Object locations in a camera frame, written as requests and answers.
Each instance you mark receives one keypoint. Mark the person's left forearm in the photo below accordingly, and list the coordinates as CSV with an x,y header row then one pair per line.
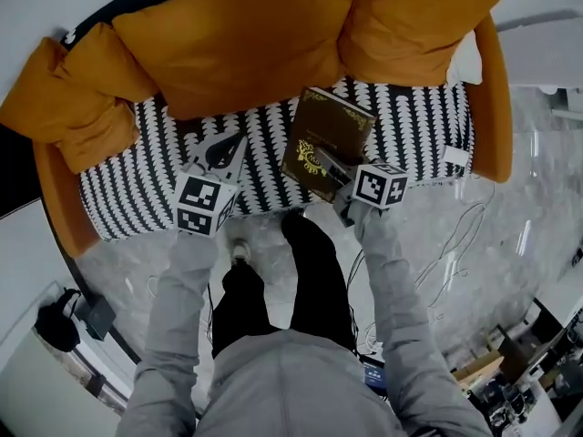
x,y
182,289

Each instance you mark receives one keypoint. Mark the brown book with gold ornament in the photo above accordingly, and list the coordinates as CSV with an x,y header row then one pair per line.
x,y
328,125

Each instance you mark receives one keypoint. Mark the black cabinet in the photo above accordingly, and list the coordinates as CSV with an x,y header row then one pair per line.
x,y
16,175

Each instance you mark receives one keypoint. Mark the person's right forearm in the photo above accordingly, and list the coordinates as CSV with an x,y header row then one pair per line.
x,y
391,280

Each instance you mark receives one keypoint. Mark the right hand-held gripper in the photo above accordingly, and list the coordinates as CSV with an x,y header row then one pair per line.
x,y
380,187

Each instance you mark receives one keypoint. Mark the crumpled orange cushion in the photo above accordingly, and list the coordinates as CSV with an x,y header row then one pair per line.
x,y
68,98

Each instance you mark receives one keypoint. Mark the white cushion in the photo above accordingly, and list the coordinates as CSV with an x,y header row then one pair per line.
x,y
467,62

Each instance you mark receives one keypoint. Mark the black bag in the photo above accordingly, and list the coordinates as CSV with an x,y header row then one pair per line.
x,y
57,323

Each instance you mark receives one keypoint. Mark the person's grey hoodie torso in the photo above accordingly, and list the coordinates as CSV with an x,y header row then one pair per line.
x,y
296,380

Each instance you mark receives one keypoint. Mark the person's right leg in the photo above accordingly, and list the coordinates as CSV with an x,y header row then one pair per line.
x,y
314,280

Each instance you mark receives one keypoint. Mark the blue screen device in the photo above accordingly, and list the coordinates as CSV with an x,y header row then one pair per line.
x,y
374,373

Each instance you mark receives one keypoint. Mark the dark brown panel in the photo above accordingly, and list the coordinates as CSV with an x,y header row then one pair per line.
x,y
519,353

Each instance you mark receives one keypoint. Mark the large orange cushion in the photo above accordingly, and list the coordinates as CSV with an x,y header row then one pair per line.
x,y
237,48

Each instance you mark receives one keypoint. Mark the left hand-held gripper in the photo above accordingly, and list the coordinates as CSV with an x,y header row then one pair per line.
x,y
200,198

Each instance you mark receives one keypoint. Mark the dark flat box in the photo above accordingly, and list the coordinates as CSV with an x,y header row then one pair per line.
x,y
98,317

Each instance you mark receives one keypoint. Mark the person's leg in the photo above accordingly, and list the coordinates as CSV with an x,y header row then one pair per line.
x,y
241,307
314,280

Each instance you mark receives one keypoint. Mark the person's left leg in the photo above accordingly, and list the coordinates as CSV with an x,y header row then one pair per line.
x,y
241,307

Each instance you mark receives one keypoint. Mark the wooden board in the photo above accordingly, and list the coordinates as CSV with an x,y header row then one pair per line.
x,y
478,364

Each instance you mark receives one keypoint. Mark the square orange cushion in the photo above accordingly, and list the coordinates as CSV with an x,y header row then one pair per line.
x,y
410,21

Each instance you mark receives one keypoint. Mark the white shoe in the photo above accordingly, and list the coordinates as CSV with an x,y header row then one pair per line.
x,y
238,248

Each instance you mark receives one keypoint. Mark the black-white patterned orange sofa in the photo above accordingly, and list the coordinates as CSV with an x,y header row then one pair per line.
x,y
136,189

